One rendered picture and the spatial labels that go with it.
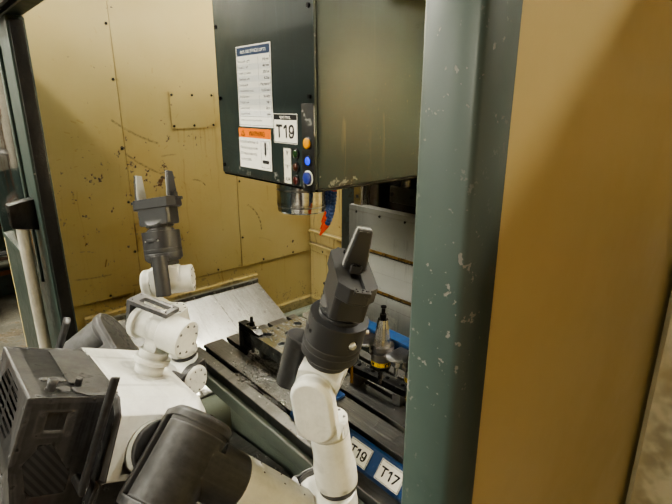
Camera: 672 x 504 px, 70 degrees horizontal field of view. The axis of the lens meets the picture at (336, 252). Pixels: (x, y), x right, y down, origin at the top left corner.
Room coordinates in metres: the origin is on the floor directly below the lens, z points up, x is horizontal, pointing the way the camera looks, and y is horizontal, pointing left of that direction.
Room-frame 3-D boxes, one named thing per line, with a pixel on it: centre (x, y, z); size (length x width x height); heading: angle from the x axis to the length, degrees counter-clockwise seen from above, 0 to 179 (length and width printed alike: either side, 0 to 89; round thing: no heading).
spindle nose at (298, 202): (1.49, 0.11, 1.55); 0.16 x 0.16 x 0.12
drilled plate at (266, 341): (1.59, 0.13, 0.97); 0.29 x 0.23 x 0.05; 41
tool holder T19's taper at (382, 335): (1.10, -0.12, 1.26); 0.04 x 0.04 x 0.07
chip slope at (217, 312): (1.99, 0.55, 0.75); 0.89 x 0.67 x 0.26; 131
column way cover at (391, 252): (1.79, -0.23, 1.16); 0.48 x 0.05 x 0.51; 41
